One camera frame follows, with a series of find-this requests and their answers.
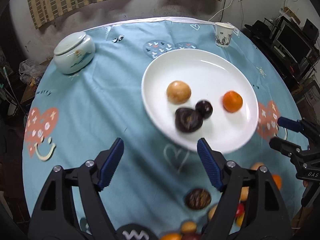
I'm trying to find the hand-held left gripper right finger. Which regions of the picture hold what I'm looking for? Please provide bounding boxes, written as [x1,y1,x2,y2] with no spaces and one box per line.
[197,137,293,240]

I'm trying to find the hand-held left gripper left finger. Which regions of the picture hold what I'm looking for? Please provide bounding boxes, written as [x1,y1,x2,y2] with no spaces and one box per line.
[29,137,125,240]

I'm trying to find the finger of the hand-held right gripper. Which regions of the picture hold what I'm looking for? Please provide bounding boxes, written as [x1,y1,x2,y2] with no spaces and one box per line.
[269,137,320,169]
[277,117,320,143]

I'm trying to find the orange mandarin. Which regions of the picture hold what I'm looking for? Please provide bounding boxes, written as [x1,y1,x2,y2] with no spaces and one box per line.
[222,90,243,113]
[271,174,282,190]

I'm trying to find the dark water chestnut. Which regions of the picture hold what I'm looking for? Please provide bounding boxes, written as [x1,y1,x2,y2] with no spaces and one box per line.
[184,188,212,210]
[175,107,203,133]

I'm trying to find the dark purple plum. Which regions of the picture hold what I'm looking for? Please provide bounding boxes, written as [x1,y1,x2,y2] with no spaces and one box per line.
[195,100,213,119]

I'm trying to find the orange yellow tomato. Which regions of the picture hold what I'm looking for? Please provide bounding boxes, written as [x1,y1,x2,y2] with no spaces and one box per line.
[160,233,183,240]

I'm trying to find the white round plate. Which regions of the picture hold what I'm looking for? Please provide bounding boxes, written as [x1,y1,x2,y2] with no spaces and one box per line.
[141,49,259,153]

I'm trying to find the light blue printed tablecloth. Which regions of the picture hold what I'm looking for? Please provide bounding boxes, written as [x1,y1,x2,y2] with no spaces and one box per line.
[22,17,309,240]

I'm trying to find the black media stand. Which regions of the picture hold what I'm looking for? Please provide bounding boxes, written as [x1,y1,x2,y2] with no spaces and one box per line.
[247,17,320,85]

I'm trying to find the black computer monitor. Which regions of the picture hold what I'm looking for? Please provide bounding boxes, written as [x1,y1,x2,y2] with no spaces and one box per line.
[276,22,313,64]

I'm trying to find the black speaker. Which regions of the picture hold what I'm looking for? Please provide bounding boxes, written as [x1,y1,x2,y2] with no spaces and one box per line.
[303,19,319,40]

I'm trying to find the black hat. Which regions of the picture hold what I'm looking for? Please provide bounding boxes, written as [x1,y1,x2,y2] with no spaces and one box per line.
[244,20,272,37]

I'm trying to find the printed paper cup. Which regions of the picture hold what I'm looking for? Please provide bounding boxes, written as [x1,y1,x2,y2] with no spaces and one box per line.
[214,22,235,48]

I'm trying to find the small cardboard box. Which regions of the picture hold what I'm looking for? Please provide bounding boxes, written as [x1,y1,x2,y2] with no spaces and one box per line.
[280,6,302,23]

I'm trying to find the pale green lidded ceramic jar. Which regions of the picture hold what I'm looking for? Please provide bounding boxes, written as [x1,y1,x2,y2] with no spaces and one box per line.
[54,32,96,75]

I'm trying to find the clear plastic bag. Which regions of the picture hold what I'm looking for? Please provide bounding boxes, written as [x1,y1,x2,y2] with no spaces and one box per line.
[19,59,45,83]

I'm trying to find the white power cable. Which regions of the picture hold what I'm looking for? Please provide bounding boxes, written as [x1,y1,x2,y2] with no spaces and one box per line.
[209,0,235,22]

